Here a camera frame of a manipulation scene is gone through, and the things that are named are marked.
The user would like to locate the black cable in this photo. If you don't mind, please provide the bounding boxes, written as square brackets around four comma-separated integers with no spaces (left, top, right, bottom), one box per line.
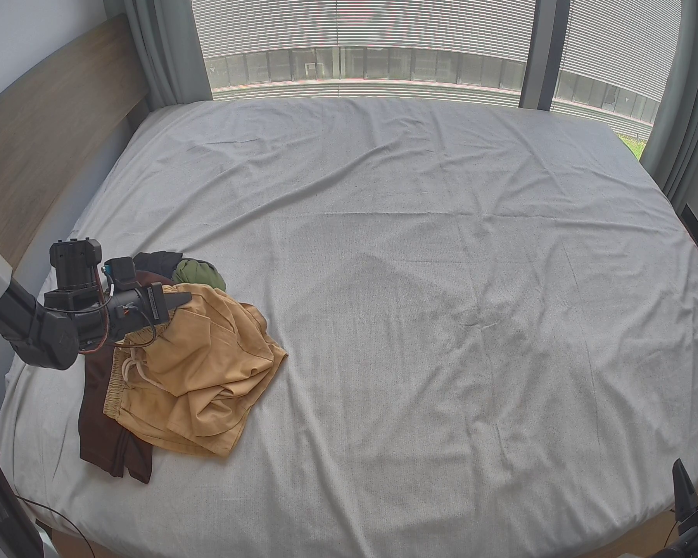
[14,496,97,548]

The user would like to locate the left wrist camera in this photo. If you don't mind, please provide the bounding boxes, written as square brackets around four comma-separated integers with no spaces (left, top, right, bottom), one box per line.
[104,257,137,294]

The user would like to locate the window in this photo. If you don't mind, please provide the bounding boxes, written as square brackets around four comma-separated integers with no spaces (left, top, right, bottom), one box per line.
[186,0,684,141]

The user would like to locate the bed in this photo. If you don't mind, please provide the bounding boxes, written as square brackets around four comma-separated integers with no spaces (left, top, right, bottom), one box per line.
[0,12,698,558]

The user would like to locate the grey-green curtain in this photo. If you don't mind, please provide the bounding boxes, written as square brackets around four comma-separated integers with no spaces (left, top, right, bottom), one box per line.
[98,0,213,116]
[640,0,698,214]

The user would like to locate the tan shorts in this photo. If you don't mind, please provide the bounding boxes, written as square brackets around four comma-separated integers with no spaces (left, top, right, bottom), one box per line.
[104,282,289,459]

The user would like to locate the green garment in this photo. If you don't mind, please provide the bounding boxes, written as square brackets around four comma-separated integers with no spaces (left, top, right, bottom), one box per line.
[171,258,228,292]

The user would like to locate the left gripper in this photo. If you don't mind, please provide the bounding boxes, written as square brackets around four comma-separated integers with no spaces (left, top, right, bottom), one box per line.
[107,282,192,336]

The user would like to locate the black garment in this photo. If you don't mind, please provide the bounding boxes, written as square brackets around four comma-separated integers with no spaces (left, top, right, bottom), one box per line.
[134,250,184,274]

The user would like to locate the brown garment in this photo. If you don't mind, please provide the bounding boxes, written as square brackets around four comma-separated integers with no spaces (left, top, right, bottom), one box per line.
[78,270,175,484]

